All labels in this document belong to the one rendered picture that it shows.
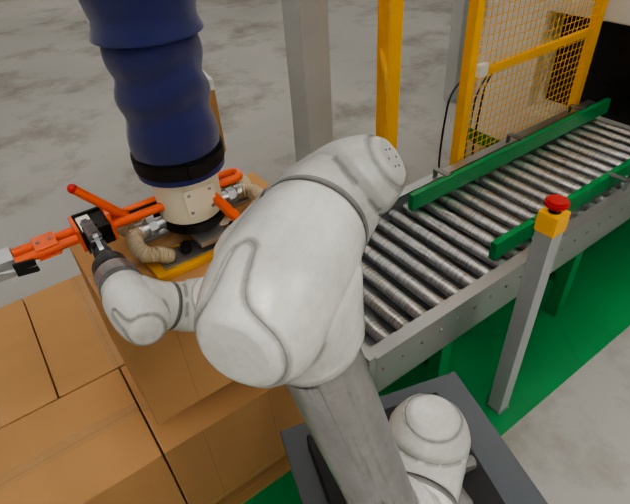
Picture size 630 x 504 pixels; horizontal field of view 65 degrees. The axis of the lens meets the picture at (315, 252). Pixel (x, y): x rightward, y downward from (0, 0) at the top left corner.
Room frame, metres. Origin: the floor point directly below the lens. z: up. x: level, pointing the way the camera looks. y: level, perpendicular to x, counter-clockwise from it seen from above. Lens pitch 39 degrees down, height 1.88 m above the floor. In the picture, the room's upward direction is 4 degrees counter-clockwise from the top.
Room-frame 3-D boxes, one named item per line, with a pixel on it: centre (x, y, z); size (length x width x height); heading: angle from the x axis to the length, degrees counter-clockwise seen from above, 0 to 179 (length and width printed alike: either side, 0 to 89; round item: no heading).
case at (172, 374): (1.12, 0.33, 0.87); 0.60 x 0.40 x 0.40; 123
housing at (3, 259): (0.88, 0.71, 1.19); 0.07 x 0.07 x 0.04; 33
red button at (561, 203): (1.19, -0.72, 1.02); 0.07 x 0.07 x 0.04
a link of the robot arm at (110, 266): (0.80, 0.42, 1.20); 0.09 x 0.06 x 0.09; 123
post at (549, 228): (1.19, -0.72, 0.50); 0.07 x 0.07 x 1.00; 33
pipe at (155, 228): (1.14, 0.32, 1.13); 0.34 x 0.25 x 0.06; 123
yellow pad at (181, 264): (1.06, 0.27, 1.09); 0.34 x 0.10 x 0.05; 123
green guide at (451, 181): (2.35, -1.10, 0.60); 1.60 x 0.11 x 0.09; 123
